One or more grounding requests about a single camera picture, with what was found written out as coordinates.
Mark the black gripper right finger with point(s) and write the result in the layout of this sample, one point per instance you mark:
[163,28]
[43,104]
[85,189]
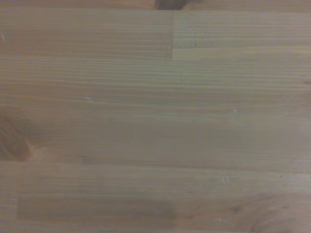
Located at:
[178,4]

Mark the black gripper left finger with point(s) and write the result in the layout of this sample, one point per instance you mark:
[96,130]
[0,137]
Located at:
[164,4]

